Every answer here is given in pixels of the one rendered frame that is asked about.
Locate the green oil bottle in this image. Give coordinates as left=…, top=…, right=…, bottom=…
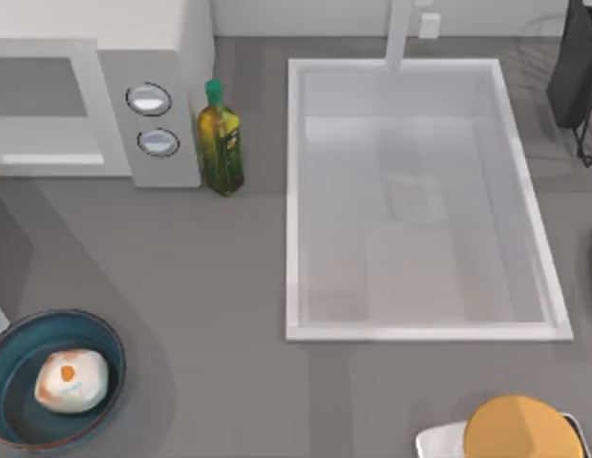
left=196, top=78, right=246, bottom=198

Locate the white and orange pouch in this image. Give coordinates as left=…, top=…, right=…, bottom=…
left=33, top=347, right=111, bottom=416

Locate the dark blue bowl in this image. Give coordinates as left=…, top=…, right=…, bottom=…
left=0, top=308, right=128, bottom=452

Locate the white sink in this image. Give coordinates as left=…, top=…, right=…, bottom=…
left=284, top=57, right=576, bottom=344

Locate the round silver microwave knob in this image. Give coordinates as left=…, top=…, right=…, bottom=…
left=136, top=127, right=181, bottom=158
left=125, top=81, right=174, bottom=117

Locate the round orange bread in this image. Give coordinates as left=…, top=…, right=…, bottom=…
left=464, top=393, right=586, bottom=458

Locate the tall white tap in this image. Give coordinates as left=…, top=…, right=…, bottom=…
left=384, top=0, right=433, bottom=74

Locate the pale microwave oven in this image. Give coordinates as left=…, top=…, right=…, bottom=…
left=0, top=0, right=216, bottom=190

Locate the white tray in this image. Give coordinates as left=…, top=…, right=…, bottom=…
left=414, top=410, right=591, bottom=458

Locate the pale microwave oven door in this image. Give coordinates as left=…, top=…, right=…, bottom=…
left=0, top=38, right=135, bottom=179

